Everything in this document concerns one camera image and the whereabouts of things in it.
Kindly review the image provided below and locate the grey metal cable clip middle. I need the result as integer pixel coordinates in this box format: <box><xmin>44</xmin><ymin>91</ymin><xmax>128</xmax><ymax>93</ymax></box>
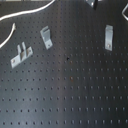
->
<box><xmin>40</xmin><ymin>27</ymin><xmax>53</xmax><ymax>49</ymax></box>

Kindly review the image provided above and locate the grey metal cable clip right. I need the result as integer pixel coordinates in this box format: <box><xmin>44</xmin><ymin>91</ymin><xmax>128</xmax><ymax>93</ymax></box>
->
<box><xmin>105</xmin><ymin>25</ymin><xmax>113</xmax><ymax>51</ymax></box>

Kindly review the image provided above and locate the grey metal cable clip left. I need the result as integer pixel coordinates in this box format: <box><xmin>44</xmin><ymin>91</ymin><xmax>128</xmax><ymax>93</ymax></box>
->
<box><xmin>10</xmin><ymin>43</ymin><xmax>33</xmax><ymax>68</ymax></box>

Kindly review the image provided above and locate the grey metal cable clip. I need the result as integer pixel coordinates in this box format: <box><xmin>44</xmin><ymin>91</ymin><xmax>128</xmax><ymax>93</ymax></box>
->
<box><xmin>40</xmin><ymin>27</ymin><xmax>53</xmax><ymax>49</ymax></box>
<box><xmin>105</xmin><ymin>25</ymin><xmax>113</xmax><ymax>51</ymax></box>
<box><xmin>10</xmin><ymin>43</ymin><xmax>33</xmax><ymax>68</ymax></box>

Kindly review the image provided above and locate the white cable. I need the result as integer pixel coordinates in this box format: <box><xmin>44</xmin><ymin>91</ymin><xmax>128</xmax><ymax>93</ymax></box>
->
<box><xmin>0</xmin><ymin>0</ymin><xmax>57</xmax><ymax>49</ymax></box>

